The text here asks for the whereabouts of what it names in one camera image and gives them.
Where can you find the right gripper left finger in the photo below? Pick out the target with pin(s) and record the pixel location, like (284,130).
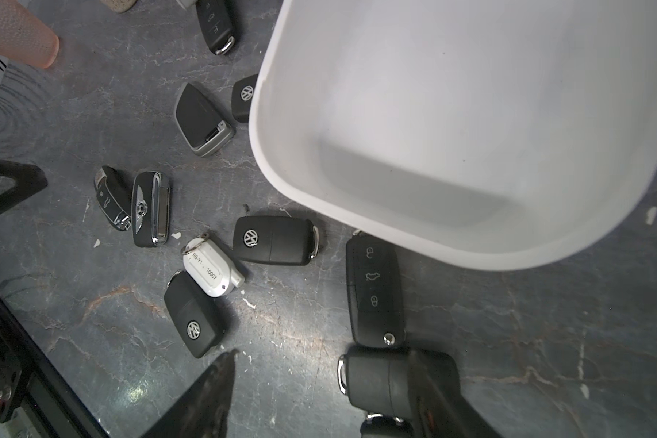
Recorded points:
(203,410)

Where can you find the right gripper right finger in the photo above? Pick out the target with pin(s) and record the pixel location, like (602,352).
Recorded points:
(438,406)

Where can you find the black VW key bottom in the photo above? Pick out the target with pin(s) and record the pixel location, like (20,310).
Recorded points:
(195,316)

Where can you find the black vw key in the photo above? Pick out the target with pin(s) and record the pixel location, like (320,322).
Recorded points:
(195,316)
(242,95)
(275,240)

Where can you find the black key with buttons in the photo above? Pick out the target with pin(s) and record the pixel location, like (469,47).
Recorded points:
(375,293)

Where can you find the black chrome Bentley key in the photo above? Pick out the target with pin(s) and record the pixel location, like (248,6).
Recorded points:
(150,209)

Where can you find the black silver key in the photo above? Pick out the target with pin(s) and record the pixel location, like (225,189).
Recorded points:
(204,128)

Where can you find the white storage box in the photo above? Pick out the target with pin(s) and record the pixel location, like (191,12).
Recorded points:
(492,135)

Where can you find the white key tag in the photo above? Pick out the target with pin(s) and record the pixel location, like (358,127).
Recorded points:
(211,268)

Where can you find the black VW key middle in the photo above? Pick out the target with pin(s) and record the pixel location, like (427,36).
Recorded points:
(275,240)

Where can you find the black Porsche key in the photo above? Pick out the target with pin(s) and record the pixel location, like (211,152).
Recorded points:
(114,197)

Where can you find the black VW key upper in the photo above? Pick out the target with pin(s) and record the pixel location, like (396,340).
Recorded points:
(242,95)

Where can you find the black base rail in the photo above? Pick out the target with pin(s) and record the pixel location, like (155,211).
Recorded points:
(35,400)

